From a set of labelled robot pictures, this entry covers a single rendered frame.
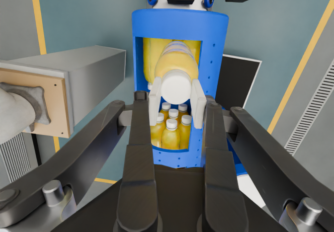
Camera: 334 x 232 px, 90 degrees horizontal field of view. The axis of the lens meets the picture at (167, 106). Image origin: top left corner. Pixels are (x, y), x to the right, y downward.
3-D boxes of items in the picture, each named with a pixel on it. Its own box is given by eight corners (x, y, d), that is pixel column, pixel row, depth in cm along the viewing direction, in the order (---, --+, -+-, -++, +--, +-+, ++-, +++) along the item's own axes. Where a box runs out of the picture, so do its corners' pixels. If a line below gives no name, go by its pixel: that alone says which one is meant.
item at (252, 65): (173, 168, 219) (173, 177, 205) (201, 48, 157) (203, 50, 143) (212, 174, 220) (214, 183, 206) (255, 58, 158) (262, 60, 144)
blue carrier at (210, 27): (145, 181, 100) (131, 232, 75) (144, 16, 64) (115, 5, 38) (193, 187, 98) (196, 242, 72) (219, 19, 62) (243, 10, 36)
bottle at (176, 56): (176, 77, 41) (175, 118, 24) (154, 56, 39) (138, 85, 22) (198, 56, 38) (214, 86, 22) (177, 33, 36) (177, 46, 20)
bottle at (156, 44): (147, 32, 48) (148, 92, 56) (172, 33, 48) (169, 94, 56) (151, 32, 55) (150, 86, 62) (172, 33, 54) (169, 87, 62)
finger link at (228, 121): (208, 116, 13) (247, 118, 13) (201, 94, 18) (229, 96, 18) (206, 132, 14) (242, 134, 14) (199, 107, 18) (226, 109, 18)
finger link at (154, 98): (156, 126, 16) (147, 125, 16) (160, 99, 22) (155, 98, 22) (156, 96, 14) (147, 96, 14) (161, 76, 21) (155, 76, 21)
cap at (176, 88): (175, 104, 23) (175, 110, 22) (155, 85, 22) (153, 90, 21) (197, 85, 22) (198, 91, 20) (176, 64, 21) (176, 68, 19)
